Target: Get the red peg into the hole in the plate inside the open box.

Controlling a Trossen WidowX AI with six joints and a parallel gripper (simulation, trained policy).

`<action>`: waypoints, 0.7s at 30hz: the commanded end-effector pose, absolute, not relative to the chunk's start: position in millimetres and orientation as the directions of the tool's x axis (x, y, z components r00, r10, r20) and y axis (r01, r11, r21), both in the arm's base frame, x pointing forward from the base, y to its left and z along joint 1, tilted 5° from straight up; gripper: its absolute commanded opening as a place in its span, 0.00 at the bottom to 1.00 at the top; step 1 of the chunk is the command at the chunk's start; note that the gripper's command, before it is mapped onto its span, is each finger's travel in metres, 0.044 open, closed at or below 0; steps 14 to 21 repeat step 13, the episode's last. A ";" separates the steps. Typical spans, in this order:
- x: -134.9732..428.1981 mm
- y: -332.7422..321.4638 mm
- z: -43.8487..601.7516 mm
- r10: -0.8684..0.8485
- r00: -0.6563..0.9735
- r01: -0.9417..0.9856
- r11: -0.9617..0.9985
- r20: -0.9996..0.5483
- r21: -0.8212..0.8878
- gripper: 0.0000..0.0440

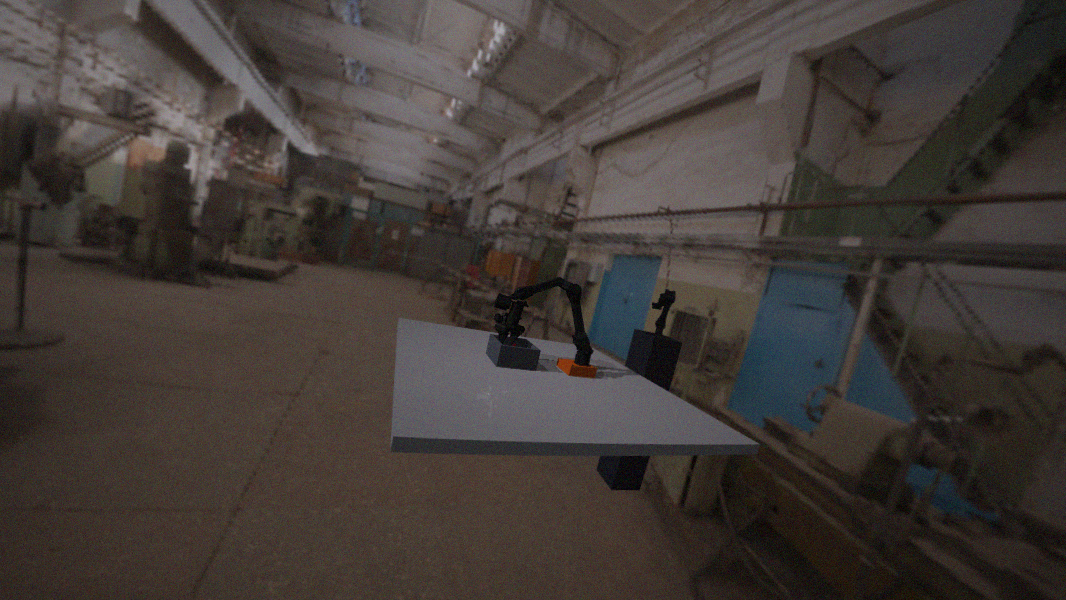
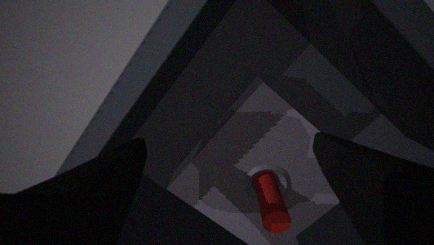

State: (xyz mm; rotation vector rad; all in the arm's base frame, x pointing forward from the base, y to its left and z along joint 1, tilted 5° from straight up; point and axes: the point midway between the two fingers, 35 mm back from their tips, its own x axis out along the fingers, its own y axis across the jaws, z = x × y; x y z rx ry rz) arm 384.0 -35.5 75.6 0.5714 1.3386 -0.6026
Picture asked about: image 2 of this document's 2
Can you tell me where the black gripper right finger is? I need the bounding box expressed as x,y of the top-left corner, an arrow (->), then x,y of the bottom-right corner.
312,132 -> 434,245

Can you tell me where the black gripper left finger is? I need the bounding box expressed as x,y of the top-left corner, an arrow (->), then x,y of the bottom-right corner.
0,138 -> 147,245

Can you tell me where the dark red peg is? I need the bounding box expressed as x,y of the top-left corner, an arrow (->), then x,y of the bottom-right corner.
254,171 -> 291,234

